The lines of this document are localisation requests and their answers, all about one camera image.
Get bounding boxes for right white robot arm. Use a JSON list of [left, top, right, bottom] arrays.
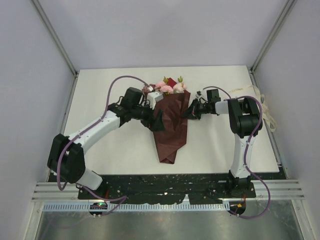
[[181, 88, 263, 198]]

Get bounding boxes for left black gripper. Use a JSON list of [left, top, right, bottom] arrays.
[[131, 99, 165, 131]]

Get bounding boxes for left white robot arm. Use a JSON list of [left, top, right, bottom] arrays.
[[47, 87, 165, 199]]

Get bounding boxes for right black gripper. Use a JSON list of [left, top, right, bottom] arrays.
[[180, 98, 211, 120]]

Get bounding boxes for cream ribbon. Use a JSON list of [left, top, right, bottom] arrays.
[[231, 84, 278, 133]]

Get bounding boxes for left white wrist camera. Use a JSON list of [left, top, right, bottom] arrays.
[[146, 86, 164, 110]]

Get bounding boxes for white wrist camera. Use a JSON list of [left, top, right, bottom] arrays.
[[195, 91, 202, 100], [146, 86, 164, 110]]

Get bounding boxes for aluminium corner post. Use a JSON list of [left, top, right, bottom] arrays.
[[31, 0, 79, 76], [250, 0, 298, 74]]

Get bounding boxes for right aluminium corner post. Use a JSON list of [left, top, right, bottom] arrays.
[[250, 0, 298, 74]]

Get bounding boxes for red wrapping paper sheet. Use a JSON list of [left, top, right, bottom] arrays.
[[153, 77, 191, 164]]

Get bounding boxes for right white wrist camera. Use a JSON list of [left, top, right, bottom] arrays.
[[195, 91, 202, 100]]

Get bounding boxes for left aluminium corner post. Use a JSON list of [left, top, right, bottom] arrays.
[[31, 0, 79, 76]]

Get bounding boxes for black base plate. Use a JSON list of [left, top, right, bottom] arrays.
[[47, 172, 287, 205]]

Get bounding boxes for aluminium frame rail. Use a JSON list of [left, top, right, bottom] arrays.
[[31, 179, 305, 202]]

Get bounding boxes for white slotted cable duct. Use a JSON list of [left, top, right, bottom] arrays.
[[42, 201, 230, 212]]

